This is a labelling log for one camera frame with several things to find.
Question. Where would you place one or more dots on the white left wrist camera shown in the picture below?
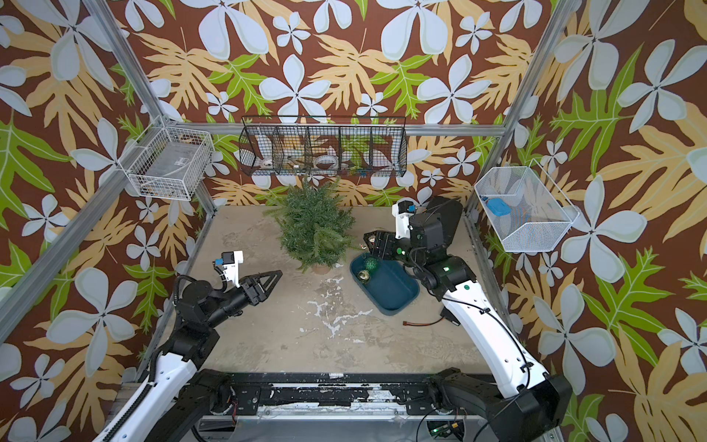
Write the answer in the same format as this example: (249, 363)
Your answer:
(227, 266)

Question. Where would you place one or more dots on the small green christmas tree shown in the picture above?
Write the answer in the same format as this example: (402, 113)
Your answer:
(315, 226)

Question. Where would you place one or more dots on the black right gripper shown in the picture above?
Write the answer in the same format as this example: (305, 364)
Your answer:
(385, 238)

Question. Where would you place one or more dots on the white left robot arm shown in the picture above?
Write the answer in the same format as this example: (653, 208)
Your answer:
(177, 391)

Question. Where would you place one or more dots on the aluminium corner frame post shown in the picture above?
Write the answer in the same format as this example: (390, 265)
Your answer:
(126, 57)

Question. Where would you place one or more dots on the right aluminium frame post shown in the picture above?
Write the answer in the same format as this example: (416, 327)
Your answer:
(540, 59)

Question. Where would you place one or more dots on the white mesh angled basket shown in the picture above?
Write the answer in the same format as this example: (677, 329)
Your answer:
(542, 214)

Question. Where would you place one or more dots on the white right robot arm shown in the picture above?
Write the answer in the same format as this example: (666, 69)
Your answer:
(523, 401)

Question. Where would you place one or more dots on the blue object in basket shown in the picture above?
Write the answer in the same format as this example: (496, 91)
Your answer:
(498, 207)

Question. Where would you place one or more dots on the white wire square basket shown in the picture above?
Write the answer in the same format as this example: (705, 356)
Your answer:
(168, 161)

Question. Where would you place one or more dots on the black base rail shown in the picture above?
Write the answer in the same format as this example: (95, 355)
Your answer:
(358, 396)

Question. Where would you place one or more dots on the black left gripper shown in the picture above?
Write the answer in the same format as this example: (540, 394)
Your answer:
(249, 284)

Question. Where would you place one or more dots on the teal plastic tray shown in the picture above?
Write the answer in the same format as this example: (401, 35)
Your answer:
(390, 289)

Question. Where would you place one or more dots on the black wire wall basket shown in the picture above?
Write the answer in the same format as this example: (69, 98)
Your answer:
(327, 146)

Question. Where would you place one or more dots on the green glitter ball ornament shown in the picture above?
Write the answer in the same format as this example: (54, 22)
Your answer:
(371, 265)

